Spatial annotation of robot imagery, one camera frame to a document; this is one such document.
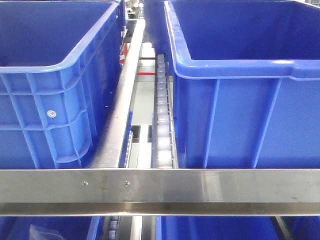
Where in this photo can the blue crate lower right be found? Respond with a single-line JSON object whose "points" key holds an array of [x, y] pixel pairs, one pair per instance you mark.
{"points": [[215, 228]]}

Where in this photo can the blue crate centre left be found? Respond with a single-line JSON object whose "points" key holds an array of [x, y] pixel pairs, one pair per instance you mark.
{"points": [[59, 69]]}

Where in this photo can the stainless steel rack rail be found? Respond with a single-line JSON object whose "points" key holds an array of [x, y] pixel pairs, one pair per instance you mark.
{"points": [[164, 192]]}

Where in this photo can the white roller conveyor track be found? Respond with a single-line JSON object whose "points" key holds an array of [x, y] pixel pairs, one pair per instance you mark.
{"points": [[164, 148]]}

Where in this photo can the steel divider rail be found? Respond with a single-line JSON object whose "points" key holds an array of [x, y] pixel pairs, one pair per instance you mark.
{"points": [[111, 143]]}

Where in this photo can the blue crate tilted top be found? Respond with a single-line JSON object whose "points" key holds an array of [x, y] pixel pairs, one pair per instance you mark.
{"points": [[154, 14]]}

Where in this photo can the blue crate lower left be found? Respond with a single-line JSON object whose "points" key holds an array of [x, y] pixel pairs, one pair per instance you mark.
{"points": [[68, 228]]}

